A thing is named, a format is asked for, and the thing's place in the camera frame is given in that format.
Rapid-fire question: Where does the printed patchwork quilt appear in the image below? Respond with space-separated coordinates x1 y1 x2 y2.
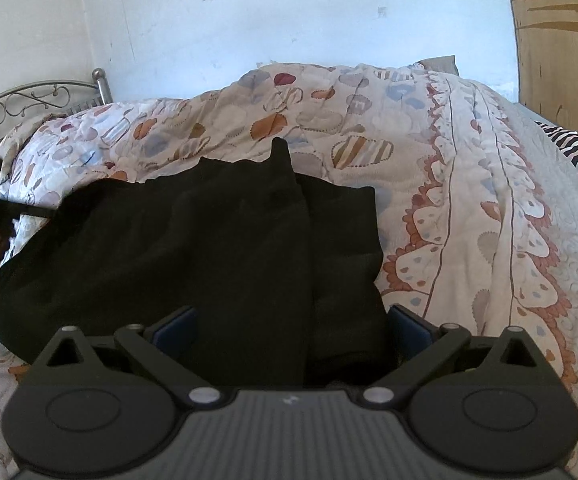
0 62 578 480

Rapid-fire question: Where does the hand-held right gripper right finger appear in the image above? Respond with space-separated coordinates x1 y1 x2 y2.
358 304 546 408

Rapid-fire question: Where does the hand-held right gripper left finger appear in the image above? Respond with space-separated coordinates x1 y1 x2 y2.
33 306 224 409

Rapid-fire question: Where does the grey pillow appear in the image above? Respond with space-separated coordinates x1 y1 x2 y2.
415 54 460 77

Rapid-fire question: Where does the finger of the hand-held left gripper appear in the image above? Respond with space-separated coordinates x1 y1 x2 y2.
0 198 60 222

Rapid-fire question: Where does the black garment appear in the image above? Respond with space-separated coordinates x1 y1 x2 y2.
0 137 390 392

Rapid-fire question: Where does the metal bed headboard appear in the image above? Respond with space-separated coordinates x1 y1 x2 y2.
0 67 116 152

